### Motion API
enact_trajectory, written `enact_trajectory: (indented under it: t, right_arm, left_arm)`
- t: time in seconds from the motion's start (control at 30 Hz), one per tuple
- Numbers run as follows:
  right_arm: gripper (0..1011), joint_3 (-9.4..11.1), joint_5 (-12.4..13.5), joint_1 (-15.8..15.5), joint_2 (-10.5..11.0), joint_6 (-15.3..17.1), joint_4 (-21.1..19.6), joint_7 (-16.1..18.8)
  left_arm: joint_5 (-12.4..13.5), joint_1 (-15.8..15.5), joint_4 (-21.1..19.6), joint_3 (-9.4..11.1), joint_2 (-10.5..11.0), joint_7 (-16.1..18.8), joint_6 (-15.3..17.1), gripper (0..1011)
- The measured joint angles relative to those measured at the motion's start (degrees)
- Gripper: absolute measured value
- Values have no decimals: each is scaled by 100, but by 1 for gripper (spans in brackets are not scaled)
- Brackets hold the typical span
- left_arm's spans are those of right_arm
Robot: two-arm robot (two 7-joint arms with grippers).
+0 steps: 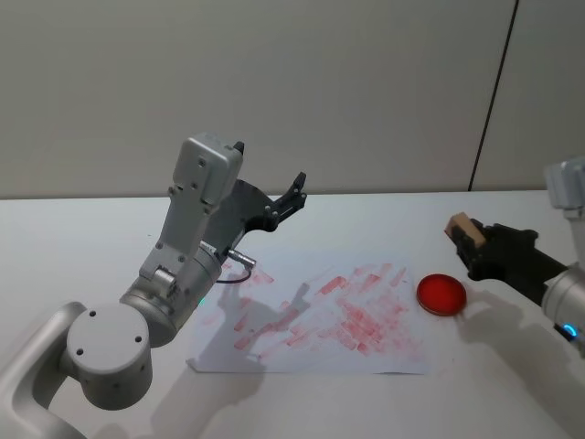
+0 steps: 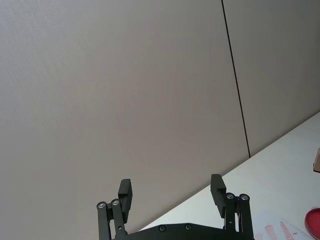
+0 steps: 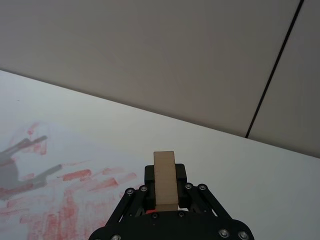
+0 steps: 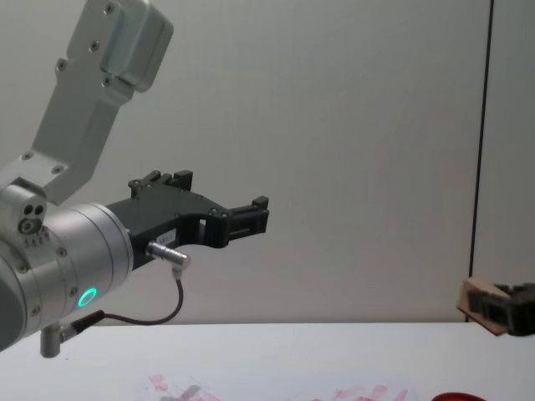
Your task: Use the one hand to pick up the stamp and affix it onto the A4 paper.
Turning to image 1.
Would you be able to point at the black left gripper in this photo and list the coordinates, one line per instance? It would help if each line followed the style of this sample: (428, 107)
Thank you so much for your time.
(242, 208)

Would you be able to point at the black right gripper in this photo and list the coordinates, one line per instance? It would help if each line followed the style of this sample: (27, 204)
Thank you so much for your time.
(507, 256)

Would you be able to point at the wooden stamp block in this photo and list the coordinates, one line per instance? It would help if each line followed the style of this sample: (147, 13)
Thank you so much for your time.
(458, 222)

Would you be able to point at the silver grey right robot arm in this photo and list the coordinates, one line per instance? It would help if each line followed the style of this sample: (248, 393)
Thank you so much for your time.
(566, 288)

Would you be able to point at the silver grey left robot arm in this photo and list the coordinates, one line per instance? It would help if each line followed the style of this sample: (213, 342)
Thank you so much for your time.
(109, 352)

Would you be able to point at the round red ink pad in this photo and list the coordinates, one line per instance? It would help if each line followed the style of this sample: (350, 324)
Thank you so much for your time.
(441, 295)

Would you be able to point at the white paper with red marks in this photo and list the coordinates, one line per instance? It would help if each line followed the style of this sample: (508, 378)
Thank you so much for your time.
(365, 347)

